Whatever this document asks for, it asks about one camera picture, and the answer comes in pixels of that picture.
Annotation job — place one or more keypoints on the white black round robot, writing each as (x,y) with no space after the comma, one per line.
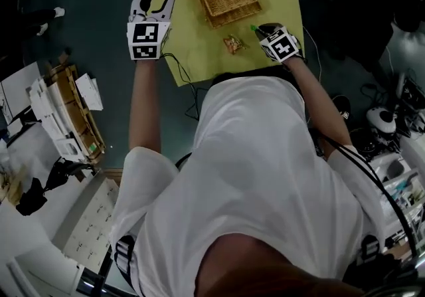
(382,119)

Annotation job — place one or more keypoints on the black waist pack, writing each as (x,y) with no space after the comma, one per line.
(375,272)

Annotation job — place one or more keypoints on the yellow tablecloth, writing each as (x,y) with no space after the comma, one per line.
(199,50)

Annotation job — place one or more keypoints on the person's left forearm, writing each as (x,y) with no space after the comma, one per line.
(144,106)

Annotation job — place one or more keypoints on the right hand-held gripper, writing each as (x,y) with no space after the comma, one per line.
(280,46)

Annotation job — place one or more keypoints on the person's white shirt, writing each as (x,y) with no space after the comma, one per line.
(249,172)

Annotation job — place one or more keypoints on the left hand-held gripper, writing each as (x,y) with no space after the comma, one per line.
(146,40)

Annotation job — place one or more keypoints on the green candy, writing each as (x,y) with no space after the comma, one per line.
(253,28)

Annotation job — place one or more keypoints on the black office chair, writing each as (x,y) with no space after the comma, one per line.
(358,23)

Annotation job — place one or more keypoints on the black slipper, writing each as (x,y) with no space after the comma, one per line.
(342,106)

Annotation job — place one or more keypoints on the person's right forearm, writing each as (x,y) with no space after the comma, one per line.
(318,103)

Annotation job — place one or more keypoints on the orange snack packet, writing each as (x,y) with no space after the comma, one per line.
(234,44)

